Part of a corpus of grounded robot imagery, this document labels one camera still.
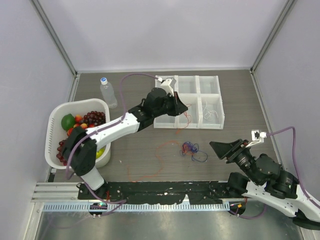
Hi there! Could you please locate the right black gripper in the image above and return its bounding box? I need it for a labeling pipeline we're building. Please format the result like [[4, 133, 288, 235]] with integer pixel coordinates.
[[208, 137, 260, 184]]

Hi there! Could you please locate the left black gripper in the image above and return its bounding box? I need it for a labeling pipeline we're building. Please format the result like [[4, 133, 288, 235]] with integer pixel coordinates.
[[152, 91, 187, 118]]

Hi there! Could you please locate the white wire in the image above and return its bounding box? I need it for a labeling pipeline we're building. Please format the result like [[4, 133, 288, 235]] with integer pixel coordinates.
[[201, 99, 221, 120]]

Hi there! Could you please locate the blue wire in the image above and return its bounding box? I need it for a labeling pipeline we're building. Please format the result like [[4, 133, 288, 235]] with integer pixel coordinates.
[[179, 141, 209, 163]]

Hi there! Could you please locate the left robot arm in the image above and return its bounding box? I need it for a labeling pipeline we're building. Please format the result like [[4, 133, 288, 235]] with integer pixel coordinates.
[[61, 87, 188, 200]]

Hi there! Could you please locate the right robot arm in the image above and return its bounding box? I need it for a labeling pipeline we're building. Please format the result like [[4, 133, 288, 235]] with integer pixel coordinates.
[[209, 139, 320, 231]]

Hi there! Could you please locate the white six-compartment organizer tray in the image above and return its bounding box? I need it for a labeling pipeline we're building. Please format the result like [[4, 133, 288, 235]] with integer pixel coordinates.
[[153, 75, 225, 130]]

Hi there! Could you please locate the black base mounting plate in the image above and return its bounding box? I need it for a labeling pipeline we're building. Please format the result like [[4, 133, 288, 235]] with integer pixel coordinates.
[[77, 180, 256, 204]]

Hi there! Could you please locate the clear plastic water bottle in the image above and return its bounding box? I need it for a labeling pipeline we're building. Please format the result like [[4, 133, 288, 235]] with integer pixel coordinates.
[[100, 77, 118, 109]]

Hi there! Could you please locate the purple grape bunch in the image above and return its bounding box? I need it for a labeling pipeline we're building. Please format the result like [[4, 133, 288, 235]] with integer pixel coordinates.
[[78, 111, 106, 128]]

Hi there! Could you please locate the green lime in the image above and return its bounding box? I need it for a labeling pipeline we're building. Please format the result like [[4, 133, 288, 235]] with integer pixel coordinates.
[[61, 113, 76, 131]]

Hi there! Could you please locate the white fruit basket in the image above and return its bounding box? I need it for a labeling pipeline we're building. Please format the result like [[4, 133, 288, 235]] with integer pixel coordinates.
[[44, 98, 110, 170]]

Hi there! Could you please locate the dark red grape bunch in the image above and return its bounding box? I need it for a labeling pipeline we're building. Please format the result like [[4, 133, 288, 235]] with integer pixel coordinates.
[[56, 139, 67, 166]]

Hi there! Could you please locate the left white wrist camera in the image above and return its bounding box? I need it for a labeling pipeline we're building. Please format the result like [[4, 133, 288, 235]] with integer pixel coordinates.
[[155, 77, 177, 96]]

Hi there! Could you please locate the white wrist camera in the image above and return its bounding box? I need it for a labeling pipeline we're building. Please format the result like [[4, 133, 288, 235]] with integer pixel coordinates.
[[246, 129, 267, 148], [155, 77, 177, 96]]

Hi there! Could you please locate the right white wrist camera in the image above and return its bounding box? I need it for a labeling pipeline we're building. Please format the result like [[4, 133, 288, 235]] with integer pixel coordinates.
[[246, 129, 267, 148]]

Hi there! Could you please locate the white slotted cable duct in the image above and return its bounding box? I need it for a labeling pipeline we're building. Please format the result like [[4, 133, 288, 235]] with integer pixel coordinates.
[[42, 202, 230, 212]]

